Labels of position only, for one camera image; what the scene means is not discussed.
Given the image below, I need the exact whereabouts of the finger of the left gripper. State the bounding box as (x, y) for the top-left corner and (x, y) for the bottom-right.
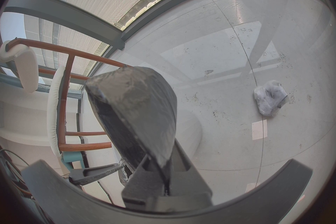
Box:
(69, 163), (126, 187)

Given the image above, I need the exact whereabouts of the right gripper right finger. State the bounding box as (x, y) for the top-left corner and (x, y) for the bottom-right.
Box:
(169, 139), (213, 205)

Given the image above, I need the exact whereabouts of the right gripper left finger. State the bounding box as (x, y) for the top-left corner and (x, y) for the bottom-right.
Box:
(122, 156), (167, 209)

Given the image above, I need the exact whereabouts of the cream cushioned wooden chair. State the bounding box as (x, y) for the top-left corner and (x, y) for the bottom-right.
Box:
(0, 38), (127, 163)

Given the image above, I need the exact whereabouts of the crumpled white paper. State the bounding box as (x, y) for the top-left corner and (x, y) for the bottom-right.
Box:
(253, 80), (289, 117)

